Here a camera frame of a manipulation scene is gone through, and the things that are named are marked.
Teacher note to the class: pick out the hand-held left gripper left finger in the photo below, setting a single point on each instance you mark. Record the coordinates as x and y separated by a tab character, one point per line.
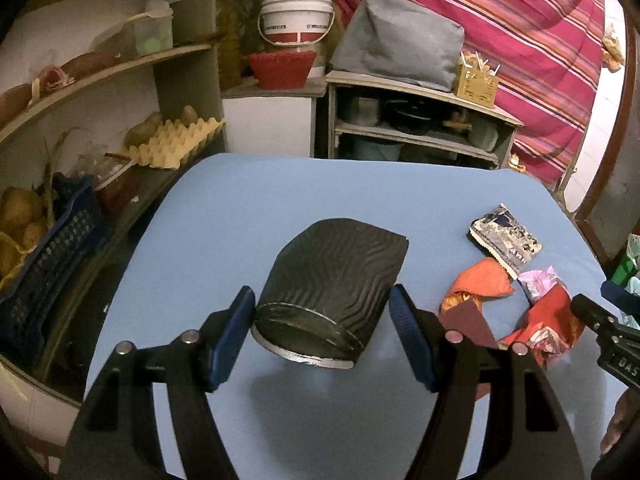
230	340

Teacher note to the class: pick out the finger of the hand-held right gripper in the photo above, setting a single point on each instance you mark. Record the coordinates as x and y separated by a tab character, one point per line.
592	312

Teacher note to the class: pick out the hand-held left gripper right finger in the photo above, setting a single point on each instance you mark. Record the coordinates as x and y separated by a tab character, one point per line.
415	340

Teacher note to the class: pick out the red printed wrapper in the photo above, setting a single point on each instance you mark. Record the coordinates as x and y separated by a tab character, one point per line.
545	325

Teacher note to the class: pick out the black paper cup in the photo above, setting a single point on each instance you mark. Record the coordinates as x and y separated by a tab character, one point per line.
330	280

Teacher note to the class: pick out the person's right hand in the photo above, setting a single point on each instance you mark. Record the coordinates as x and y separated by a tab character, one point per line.
625	420

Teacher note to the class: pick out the dark red cardboard box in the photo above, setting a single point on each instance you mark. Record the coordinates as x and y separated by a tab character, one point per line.
470	325

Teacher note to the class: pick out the pink crumpled wrapper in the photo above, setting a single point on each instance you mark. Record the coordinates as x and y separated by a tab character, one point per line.
540	285

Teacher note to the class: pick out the patterned foil packet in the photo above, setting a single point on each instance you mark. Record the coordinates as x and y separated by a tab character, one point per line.
505	240

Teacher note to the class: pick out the blue tablecloth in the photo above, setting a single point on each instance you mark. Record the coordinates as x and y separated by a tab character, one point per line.
240	220

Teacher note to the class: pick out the wooden door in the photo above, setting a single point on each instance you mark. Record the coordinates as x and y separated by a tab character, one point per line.
620	185

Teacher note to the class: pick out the yellow toy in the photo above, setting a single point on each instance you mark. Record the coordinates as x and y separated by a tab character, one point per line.
516	164

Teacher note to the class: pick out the blue plastic crate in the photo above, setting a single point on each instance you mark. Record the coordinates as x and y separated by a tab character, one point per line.
55	255

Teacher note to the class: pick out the low grey cabinet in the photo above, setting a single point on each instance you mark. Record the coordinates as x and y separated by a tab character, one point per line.
425	140

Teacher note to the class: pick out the yellow egg carton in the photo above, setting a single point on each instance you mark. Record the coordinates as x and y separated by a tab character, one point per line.
175	142

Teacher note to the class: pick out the white cabinet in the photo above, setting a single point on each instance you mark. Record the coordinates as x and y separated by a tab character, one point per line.
265	125

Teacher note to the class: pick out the black pan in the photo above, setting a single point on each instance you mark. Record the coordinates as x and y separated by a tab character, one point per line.
407	117

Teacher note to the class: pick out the pile of potatoes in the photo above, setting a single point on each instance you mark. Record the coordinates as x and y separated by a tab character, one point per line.
142	130

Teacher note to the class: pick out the yellow wicker basket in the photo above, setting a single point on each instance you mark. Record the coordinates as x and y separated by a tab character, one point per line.
10	255

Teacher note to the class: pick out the yellow utensil holder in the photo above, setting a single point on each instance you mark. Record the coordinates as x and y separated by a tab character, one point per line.
475	85

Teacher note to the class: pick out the wooden shelf unit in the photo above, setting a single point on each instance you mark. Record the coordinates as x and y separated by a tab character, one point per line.
185	80

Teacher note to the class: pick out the hanging plastic bag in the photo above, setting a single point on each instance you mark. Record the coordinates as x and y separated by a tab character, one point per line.
614	45

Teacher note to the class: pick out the red woven basket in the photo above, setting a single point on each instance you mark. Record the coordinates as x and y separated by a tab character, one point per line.
282	70

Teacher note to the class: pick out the dark oil bottles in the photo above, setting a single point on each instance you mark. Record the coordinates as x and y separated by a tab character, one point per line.
235	40

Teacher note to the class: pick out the grey fabric cover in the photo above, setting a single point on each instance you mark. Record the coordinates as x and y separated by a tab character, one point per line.
400	40

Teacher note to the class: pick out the red striped cloth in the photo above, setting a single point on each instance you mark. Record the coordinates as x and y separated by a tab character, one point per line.
500	20

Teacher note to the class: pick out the red mesh bags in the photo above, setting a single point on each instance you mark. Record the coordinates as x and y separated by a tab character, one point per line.
80	62

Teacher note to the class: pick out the clear plastic container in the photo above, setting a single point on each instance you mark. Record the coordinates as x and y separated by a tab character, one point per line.
150	30

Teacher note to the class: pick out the white plastic bucket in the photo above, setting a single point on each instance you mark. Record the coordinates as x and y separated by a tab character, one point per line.
295	17

